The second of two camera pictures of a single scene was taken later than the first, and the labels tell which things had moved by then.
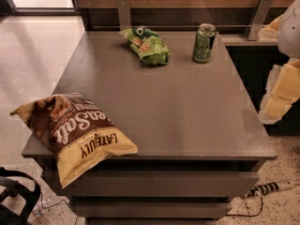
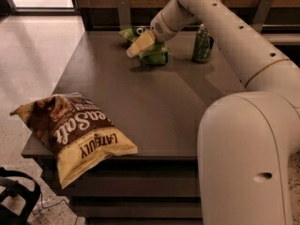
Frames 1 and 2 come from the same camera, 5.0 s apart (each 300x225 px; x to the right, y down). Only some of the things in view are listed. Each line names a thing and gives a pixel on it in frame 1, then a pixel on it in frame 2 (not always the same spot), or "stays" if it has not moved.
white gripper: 291,32 -> 161,29
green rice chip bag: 147,44 stays
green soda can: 202,51 stays
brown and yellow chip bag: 77,131 stays
